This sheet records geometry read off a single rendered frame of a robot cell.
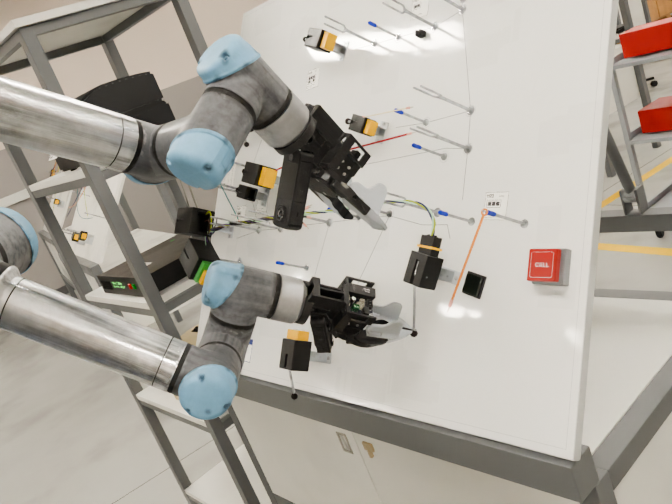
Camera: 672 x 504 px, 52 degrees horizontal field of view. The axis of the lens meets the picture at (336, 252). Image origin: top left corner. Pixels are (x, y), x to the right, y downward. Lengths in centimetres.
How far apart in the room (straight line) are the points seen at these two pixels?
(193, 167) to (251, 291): 29
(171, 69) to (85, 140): 801
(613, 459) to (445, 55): 78
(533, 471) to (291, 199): 55
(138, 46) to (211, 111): 799
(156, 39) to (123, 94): 688
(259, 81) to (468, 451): 69
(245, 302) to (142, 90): 113
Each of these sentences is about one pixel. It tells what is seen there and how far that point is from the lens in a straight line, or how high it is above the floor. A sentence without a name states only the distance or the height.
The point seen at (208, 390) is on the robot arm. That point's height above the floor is 116.
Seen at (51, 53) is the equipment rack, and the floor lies 182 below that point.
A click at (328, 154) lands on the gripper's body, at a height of 139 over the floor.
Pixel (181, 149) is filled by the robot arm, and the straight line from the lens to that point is 84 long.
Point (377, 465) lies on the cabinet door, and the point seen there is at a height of 68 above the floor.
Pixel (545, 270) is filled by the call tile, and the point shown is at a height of 111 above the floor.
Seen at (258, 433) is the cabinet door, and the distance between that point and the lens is 196.
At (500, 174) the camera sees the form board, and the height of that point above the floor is 123.
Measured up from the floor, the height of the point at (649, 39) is 102.
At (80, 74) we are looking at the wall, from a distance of 865.
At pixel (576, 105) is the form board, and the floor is 131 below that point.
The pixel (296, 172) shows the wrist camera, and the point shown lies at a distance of 97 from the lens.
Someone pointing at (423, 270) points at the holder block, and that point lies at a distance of 116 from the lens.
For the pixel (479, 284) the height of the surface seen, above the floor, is 108.
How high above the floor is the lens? 153
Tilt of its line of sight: 16 degrees down
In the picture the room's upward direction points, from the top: 21 degrees counter-clockwise
